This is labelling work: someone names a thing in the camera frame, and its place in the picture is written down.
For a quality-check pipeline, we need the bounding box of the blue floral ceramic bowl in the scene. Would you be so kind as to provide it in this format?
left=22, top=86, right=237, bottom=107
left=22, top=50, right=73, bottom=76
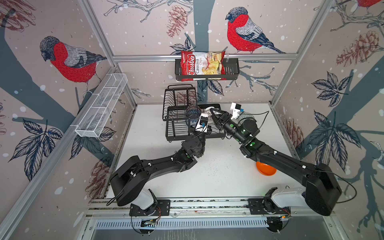
left=186, top=118, right=198, bottom=128

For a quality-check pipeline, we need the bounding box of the black wire dish rack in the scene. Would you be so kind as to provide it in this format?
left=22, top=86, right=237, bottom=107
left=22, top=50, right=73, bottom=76
left=163, top=84, right=225, bottom=142

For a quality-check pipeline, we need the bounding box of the blue triangle patterned bowl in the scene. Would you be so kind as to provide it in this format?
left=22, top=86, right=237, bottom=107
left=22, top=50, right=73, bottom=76
left=186, top=105, right=201, bottom=119

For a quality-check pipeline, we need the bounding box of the orange plastic bowl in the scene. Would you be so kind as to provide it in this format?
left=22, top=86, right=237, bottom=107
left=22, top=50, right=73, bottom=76
left=256, top=162, right=277, bottom=176

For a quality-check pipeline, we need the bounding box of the green patterned ceramic bowl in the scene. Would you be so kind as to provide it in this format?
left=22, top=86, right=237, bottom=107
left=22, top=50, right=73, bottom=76
left=238, top=112, right=255, bottom=121

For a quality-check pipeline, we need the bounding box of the white perforated strainer bowl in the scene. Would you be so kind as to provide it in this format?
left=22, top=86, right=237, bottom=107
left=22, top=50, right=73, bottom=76
left=204, top=110, right=214, bottom=124

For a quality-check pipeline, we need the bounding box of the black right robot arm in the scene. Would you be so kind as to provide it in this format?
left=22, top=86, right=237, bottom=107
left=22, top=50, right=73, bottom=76
left=210, top=109, right=342, bottom=216

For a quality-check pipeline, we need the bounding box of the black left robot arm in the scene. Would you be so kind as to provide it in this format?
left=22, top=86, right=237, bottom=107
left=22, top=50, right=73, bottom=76
left=110, top=132, right=206, bottom=215

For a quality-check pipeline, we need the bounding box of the red cassava chips bag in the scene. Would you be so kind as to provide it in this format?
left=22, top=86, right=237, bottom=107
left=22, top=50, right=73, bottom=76
left=181, top=51, right=226, bottom=77

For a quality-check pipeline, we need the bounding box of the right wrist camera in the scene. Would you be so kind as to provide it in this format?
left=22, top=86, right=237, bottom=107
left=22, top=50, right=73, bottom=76
left=230, top=103, right=244, bottom=119

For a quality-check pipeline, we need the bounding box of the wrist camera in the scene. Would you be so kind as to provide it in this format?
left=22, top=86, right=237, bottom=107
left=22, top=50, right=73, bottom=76
left=195, top=113, right=209, bottom=133
left=230, top=103, right=244, bottom=119

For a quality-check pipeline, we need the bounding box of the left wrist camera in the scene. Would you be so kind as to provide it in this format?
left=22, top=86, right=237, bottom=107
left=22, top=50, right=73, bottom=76
left=195, top=113, right=209, bottom=133

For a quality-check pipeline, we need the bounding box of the black wall shelf basket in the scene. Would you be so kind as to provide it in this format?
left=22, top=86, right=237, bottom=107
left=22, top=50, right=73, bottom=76
left=175, top=58, right=240, bottom=82

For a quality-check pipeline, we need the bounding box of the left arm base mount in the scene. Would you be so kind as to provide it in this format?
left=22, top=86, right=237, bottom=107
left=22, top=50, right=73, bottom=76
left=129, top=200, right=171, bottom=217

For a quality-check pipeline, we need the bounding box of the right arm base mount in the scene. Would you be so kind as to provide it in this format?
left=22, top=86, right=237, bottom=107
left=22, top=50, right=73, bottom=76
left=246, top=198, right=291, bottom=215

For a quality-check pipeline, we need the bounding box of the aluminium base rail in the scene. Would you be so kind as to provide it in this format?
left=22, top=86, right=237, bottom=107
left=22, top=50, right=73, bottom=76
left=87, top=197, right=321, bottom=218

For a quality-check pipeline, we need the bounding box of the white wire mesh shelf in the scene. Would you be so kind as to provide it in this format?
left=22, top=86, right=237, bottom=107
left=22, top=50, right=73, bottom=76
left=75, top=73, right=128, bottom=138

